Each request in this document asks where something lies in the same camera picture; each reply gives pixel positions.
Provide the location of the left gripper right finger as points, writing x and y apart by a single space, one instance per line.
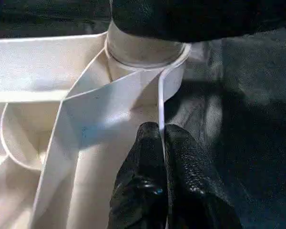
195 190

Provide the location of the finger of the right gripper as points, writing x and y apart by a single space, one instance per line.
193 19

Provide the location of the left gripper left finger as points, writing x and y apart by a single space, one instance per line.
143 183

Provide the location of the white plastic table leg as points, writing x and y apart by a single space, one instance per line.
138 52

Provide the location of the white plastic table top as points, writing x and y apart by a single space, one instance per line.
26 71

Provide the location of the black work mat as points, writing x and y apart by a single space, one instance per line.
240 119

